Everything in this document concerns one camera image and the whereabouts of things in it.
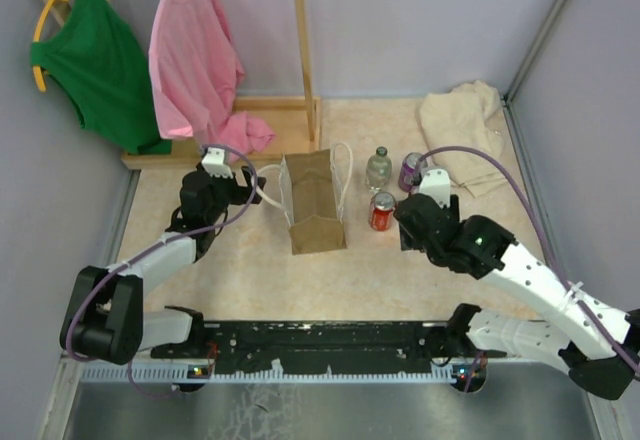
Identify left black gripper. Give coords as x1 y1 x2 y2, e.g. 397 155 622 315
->
206 165 266 224

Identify red coke can back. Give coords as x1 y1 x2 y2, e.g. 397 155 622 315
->
369 191 396 231

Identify purple can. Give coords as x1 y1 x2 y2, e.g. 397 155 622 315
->
398 152 428 193

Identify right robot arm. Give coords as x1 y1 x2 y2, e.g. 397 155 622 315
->
394 194 639 400

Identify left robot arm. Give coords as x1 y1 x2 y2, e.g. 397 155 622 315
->
59 166 266 365

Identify brown canvas bag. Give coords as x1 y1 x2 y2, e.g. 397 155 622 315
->
257 142 354 255

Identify wooden clothes rack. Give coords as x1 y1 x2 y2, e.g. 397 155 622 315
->
33 0 322 170

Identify beige cloth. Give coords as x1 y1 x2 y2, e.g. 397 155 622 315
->
418 80 506 197

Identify pink shirt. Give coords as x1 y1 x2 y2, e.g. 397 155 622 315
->
148 0 275 154

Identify green shirt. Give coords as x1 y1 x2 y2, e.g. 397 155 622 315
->
30 0 171 155

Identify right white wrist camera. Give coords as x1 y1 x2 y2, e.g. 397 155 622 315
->
417 167 451 208

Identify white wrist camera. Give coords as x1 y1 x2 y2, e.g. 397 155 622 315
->
200 144 233 179
417 167 451 208

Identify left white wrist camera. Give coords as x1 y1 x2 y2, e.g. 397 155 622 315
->
200 144 233 179

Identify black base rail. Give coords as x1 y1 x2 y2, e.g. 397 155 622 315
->
150 320 476 391

